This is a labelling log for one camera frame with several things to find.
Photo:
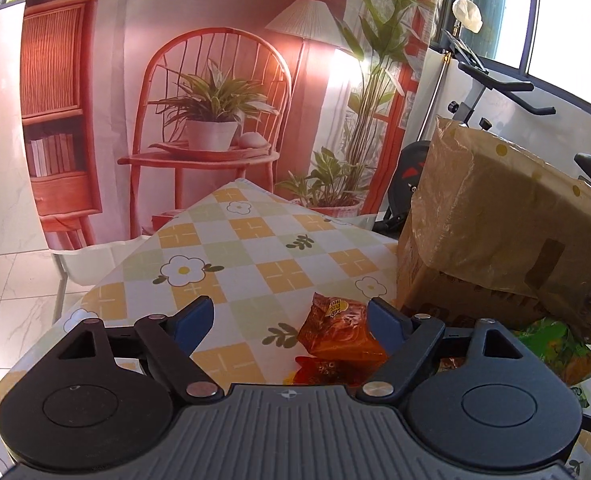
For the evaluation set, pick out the red snack packet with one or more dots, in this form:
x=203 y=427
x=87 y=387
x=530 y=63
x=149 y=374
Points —
x=320 y=371

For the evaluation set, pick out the grey metal table leg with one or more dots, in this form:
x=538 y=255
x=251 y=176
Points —
x=59 y=290

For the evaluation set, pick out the white crumpled cover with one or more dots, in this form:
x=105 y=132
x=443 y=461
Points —
x=468 y=14

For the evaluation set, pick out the black exercise bike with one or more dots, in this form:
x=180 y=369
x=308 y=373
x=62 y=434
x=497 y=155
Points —
x=468 y=55

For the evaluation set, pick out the cardboard box with plastic liner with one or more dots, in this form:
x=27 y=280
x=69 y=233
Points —
x=495 y=200

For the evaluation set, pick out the orange snack packet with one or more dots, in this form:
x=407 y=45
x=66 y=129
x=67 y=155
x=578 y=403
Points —
x=338 y=332

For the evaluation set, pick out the green snack packet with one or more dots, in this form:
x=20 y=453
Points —
x=555 y=352

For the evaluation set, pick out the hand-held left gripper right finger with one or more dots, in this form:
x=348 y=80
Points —
x=383 y=321

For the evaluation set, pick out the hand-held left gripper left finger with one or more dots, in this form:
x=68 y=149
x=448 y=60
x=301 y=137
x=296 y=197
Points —
x=195 y=321

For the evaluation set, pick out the printed room backdrop cloth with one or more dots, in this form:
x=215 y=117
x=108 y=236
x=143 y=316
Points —
x=125 y=110

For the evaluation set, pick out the dark framed window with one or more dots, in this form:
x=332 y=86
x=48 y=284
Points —
x=565 y=25

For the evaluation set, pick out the checkered floral tablecloth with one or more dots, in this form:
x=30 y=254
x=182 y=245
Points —
x=245 y=260

